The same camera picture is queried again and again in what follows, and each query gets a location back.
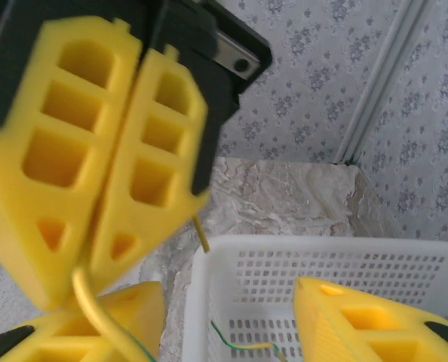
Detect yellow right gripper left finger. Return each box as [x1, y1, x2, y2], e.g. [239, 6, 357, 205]
[0, 281, 167, 362]

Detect plain white perforated basket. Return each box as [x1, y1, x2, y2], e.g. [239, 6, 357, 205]
[182, 234, 448, 362]

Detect aluminium frame corner post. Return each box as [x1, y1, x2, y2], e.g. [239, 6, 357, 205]
[335, 0, 442, 167]

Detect yellow green striped cable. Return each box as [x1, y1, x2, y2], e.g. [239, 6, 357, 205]
[71, 213, 213, 362]
[210, 319, 286, 360]

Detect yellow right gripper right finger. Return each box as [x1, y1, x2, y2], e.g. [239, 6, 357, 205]
[292, 276, 448, 362]

